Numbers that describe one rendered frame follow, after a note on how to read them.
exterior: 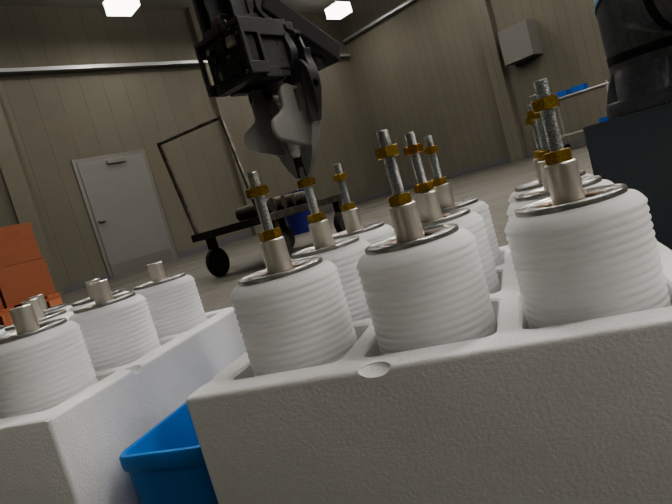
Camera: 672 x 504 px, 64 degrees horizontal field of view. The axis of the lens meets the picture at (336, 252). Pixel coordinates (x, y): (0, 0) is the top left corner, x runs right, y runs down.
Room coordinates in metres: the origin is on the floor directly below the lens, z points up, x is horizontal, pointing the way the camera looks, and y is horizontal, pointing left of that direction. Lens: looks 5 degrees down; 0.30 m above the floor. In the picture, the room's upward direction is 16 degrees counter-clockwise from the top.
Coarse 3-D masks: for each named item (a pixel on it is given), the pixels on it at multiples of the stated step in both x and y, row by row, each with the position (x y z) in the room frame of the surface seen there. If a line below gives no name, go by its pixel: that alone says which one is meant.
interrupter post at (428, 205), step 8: (432, 192) 0.53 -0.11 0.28; (416, 200) 0.53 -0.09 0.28; (424, 200) 0.53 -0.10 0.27; (432, 200) 0.53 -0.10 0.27; (424, 208) 0.53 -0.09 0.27; (432, 208) 0.53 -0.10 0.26; (440, 208) 0.53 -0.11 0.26; (424, 216) 0.53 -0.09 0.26; (432, 216) 0.53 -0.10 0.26; (440, 216) 0.53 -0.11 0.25
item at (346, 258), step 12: (360, 240) 0.57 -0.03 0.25; (324, 252) 0.54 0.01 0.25; (336, 252) 0.54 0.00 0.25; (348, 252) 0.54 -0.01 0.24; (360, 252) 0.54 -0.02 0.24; (336, 264) 0.53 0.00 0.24; (348, 264) 0.54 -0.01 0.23; (348, 276) 0.53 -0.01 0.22; (348, 288) 0.53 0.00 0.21; (360, 288) 0.54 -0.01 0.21; (348, 300) 0.53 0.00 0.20; (360, 300) 0.54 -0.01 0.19; (360, 312) 0.53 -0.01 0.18
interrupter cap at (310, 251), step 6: (336, 240) 0.61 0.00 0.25; (342, 240) 0.59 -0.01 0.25; (348, 240) 0.55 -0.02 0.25; (354, 240) 0.56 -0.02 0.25; (312, 246) 0.61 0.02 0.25; (330, 246) 0.54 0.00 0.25; (336, 246) 0.54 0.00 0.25; (342, 246) 0.55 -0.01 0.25; (300, 252) 0.58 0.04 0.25; (306, 252) 0.56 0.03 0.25; (312, 252) 0.54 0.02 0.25; (318, 252) 0.54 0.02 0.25; (294, 258) 0.56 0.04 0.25
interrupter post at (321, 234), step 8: (312, 224) 0.57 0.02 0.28; (320, 224) 0.57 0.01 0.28; (328, 224) 0.57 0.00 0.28; (312, 232) 0.57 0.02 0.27; (320, 232) 0.57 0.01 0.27; (328, 232) 0.57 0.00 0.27; (312, 240) 0.58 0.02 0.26; (320, 240) 0.57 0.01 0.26; (328, 240) 0.57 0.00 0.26; (320, 248) 0.57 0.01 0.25
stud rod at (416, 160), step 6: (408, 132) 0.53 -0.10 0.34; (408, 138) 0.53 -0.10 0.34; (414, 138) 0.54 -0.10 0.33; (408, 144) 0.53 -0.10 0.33; (414, 156) 0.53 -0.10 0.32; (420, 156) 0.54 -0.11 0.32; (414, 162) 0.53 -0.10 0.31; (420, 162) 0.53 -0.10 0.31; (414, 168) 0.54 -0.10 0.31; (420, 168) 0.53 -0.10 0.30; (420, 174) 0.53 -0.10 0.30; (420, 180) 0.53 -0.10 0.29; (426, 180) 0.53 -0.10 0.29
